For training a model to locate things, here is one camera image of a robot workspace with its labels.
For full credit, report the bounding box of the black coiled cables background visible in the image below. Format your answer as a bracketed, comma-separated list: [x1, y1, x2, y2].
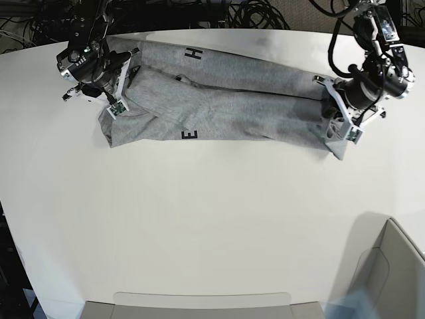
[197, 1, 291, 31]

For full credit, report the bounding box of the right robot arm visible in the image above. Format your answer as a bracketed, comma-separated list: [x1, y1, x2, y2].
[56, 1, 133, 104]

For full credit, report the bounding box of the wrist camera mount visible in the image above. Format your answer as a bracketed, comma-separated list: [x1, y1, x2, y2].
[62, 48, 139, 119]
[313, 75, 386, 144]

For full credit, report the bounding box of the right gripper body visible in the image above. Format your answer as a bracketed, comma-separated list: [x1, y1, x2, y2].
[56, 47, 131, 96]

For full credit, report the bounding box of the grey storage bin front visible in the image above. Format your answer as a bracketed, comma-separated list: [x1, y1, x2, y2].
[80, 292, 325, 318]

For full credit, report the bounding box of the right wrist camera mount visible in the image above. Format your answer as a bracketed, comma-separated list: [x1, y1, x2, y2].
[62, 48, 139, 119]

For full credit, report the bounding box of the grey storage bin right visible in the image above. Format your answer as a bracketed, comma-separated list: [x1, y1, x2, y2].
[325, 218, 424, 318]

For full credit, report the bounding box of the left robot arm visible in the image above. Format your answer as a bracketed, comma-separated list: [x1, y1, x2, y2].
[328, 1, 414, 110]

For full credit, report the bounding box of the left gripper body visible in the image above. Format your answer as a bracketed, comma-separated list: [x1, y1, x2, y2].
[333, 64, 415, 110]

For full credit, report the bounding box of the grey storage bin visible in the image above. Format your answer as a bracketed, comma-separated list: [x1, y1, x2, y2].
[325, 218, 424, 318]
[80, 292, 325, 318]

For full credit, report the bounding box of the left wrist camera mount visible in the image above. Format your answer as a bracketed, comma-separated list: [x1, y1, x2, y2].
[313, 75, 386, 144]

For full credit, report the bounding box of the grey T-shirt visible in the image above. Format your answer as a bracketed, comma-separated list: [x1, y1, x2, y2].
[99, 37, 347, 159]

